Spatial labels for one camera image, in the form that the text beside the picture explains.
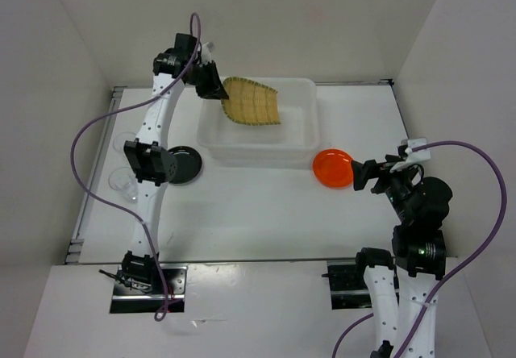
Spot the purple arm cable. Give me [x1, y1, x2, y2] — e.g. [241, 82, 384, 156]
[333, 139, 507, 358]
[70, 12, 202, 322]

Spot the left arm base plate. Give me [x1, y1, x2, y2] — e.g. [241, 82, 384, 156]
[110, 264, 188, 314]

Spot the clear plastic cup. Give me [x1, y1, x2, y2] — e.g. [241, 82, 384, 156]
[108, 167, 138, 203]
[112, 131, 135, 156]

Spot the clear plastic cup near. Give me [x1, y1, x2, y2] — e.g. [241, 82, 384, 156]
[108, 167, 138, 203]

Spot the clear plastic bin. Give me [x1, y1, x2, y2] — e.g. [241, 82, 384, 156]
[197, 77, 321, 169]

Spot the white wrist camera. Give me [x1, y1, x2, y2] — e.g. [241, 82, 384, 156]
[199, 41, 214, 66]
[391, 138, 431, 172]

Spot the clear plastic cup far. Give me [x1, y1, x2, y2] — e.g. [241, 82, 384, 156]
[112, 131, 135, 156]

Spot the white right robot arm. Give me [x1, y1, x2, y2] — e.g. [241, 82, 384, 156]
[351, 156, 452, 357]

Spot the orange plastic plate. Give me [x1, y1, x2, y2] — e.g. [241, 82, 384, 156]
[312, 148, 354, 189]

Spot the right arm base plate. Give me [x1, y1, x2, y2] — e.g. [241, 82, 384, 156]
[322, 259, 404, 310]

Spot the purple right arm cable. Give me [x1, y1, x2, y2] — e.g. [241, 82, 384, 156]
[333, 139, 507, 358]

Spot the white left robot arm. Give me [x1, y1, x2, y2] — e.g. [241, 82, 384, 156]
[122, 33, 229, 293]

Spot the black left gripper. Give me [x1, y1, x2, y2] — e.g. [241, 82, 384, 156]
[187, 59, 230, 101]

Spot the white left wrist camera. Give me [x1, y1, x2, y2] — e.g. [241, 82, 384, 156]
[199, 41, 214, 66]

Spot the black round dish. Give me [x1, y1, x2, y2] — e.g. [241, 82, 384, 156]
[168, 146, 203, 185]

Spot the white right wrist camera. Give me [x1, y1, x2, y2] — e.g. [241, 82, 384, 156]
[391, 138, 431, 172]

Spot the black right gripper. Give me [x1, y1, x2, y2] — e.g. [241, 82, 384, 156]
[351, 152, 418, 222]

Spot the woven bamboo tray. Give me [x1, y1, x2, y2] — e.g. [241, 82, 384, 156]
[222, 77, 281, 126]

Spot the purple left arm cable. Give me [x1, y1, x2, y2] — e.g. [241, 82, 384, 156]
[70, 12, 202, 322]

